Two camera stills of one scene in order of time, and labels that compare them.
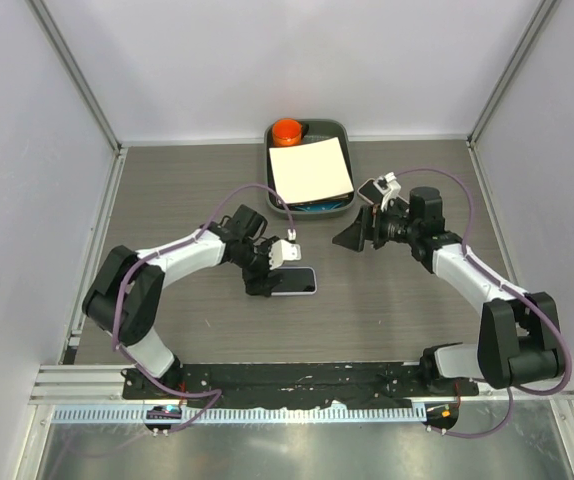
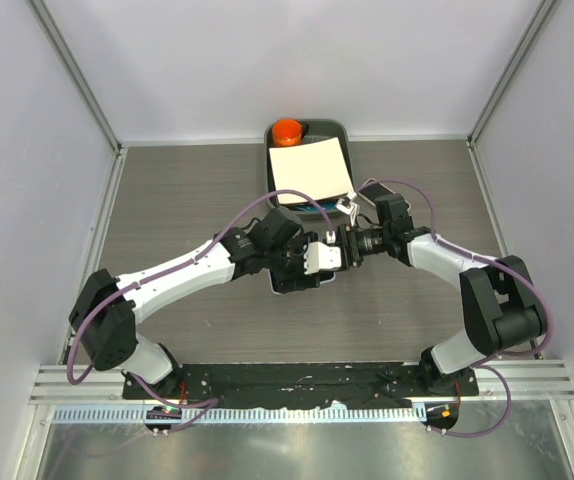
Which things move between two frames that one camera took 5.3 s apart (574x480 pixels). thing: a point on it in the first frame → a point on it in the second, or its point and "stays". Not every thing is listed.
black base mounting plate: x=287 y=383 stays
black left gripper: x=256 y=284 → x=299 y=244
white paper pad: x=310 y=170 stays
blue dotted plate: x=318 y=207 stays
